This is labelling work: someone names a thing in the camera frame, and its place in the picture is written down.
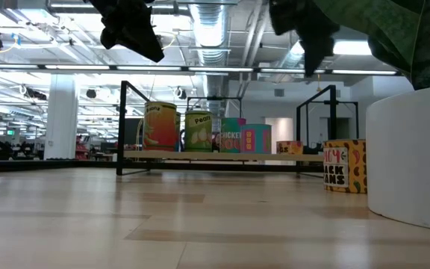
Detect short yellow can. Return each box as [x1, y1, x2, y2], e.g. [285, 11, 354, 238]
[275, 140, 305, 155]

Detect wooden shelf black metal frame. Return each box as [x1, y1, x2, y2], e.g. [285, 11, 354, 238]
[116, 79, 341, 177]

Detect bright ceiling light panel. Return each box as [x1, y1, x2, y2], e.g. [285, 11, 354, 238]
[328, 39, 373, 57]

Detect green pears can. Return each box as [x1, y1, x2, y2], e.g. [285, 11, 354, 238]
[184, 110, 214, 153]

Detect long ceiling light strip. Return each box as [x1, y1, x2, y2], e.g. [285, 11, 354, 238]
[0, 63, 399, 76]

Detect teal pink can yellow squares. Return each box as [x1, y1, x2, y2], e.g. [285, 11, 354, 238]
[240, 123, 272, 155]

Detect black aluminium table frame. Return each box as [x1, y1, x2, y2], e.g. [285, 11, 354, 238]
[0, 158, 326, 175]

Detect orange beans can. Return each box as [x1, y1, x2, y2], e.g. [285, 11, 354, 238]
[142, 101, 178, 152]

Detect yellow spicy black beans can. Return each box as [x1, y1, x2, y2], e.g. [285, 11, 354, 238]
[322, 138, 368, 195]

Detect teal striped artificial plant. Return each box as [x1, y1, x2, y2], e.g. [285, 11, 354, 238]
[311, 0, 430, 90]

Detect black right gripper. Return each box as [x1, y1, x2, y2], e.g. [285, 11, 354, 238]
[269, 0, 341, 78]

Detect pink teal chicken soup can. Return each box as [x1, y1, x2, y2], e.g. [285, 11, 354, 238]
[219, 117, 247, 154]

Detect white round plant pot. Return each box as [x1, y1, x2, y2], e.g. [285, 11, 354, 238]
[365, 83, 430, 234]

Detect white building pillar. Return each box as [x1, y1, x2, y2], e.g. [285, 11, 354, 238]
[43, 73, 80, 161]

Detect black background monitor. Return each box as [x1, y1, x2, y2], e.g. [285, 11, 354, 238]
[125, 118, 144, 150]

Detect silver ribbed ceiling duct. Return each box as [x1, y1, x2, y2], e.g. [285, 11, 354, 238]
[187, 0, 235, 98]

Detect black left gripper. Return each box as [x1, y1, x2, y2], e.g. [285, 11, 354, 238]
[87, 0, 165, 64]

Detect silver slanted ceiling duct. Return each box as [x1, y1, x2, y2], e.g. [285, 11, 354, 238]
[259, 10, 332, 81]

